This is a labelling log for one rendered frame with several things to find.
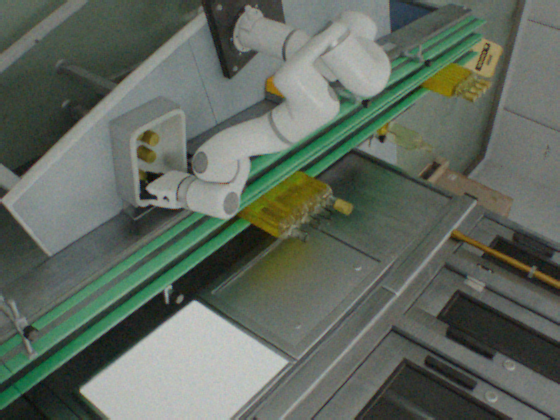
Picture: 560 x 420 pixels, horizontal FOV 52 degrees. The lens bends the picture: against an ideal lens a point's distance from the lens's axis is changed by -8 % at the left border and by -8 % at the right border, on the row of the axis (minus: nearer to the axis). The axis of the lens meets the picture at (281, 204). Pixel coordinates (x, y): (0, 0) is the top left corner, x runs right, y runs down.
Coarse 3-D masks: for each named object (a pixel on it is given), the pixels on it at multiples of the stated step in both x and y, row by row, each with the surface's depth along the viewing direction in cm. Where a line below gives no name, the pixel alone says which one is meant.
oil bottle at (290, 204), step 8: (272, 192) 172; (280, 192) 172; (272, 200) 170; (280, 200) 169; (288, 200) 170; (296, 200) 170; (288, 208) 167; (296, 208) 167; (304, 208) 168; (296, 216) 166
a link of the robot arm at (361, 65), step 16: (336, 48) 118; (352, 48) 119; (368, 48) 127; (336, 64) 120; (352, 64) 119; (368, 64) 120; (384, 64) 124; (352, 80) 121; (368, 80) 121; (384, 80) 122; (368, 96) 124
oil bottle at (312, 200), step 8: (280, 184) 176; (288, 184) 176; (296, 184) 176; (288, 192) 173; (296, 192) 173; (304, 192) 173; (312, 192) 173; (304, 200) 171; (312, 200) 171; (320, 200) 172; (312, 208) 170
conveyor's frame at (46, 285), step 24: (408, 24) 250; (432, 24) 253; (384, 48) 227; (408, 48) 231; (240, 120) 178; (192, 144) 167; (120, 216) 156; (144, 216) 156; (168, 216) 157; (96, 240) 148; (120, 240) 149; (144, 240) 150; (48, 264) 140; (72, 264) 141; (96, 264) 141; (24, 288) 133; (48, 288) 134; (72, 288) 135; (24, 312) 128; (0, 336) 122
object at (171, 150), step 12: (156, 120) 141; (168, 120) 151; (180, 120) 149; (156, 132) 153; (168, 132) 154; (180, 132) 151; (132, 144) 138; (144, 144) 152; (156, 144) 155; (168, 144) 156; (180, 144) 153; (132, 156) 140; (156, 156) 157; (168, 156) 159; (180, 156) 156; (132, 168) 142; (144, 168) 155; (156, 168) 159; (168, 168) 161; (180, 168) 158; (144, 204) 150
